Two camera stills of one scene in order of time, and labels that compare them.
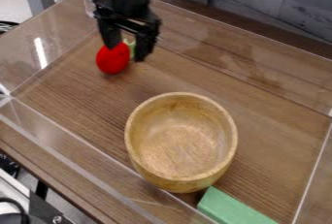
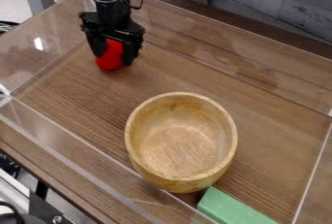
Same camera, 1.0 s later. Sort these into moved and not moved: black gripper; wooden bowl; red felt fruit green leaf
Moved: black gripper
Not moved: red felt fruit green leaf; wooden bowl
